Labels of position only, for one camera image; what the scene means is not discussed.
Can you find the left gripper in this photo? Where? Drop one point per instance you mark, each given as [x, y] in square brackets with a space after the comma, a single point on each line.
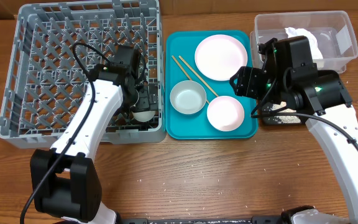
[145, 101]

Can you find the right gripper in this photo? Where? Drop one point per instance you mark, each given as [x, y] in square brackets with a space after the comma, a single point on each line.
[242, 82]

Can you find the white cup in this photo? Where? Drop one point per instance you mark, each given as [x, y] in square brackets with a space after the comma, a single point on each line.
[143, 116]

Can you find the small pink bowl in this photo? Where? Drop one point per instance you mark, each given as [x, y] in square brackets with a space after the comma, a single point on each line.
[225, 113]

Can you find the white napkin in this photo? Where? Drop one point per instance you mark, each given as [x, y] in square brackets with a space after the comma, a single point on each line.
[293, 32]

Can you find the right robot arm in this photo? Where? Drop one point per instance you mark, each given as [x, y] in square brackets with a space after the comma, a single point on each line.
[337, 134]

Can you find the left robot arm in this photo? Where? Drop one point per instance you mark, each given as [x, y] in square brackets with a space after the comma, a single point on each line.
[64, 179]

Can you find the black waste tray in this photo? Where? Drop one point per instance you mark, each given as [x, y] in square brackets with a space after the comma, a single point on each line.
[312, 96]

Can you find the grey dishwasher rack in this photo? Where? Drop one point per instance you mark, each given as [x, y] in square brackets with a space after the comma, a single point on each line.
[45, 83]

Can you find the grey bowl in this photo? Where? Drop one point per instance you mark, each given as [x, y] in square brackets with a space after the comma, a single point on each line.
[188, 97]

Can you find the large pink plate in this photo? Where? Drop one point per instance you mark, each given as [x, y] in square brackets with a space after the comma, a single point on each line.
[219, 57]

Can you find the wooden chopstick left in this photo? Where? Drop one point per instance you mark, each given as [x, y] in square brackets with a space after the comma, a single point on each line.
[181, 68]

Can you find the wooden chopstick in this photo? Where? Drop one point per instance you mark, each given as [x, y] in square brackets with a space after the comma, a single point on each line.
[197, 75]
[181, 68]

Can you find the white rice pile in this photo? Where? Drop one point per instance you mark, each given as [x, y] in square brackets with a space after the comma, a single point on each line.
[278, 120]

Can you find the teal plastic tray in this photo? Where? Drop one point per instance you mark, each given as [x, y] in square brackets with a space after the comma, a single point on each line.
[197, 126]

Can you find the wooden chopstick right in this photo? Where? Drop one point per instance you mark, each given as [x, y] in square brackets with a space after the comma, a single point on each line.
[197, 75]

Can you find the clear plastic bin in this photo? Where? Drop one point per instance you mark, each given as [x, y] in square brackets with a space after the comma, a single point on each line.
[332, 29]

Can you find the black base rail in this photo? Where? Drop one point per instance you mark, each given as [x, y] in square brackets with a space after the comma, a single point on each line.
[254, 220]

